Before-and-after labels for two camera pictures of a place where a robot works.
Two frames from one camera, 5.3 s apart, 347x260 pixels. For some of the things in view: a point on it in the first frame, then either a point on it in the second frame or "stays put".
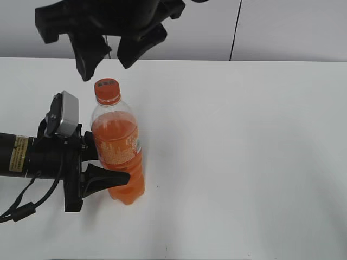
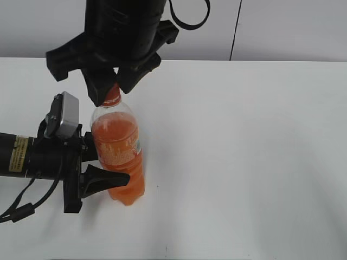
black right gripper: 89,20 to 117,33
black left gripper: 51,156 stays put
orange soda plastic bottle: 117,131 stays put
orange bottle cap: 107,91 stays put
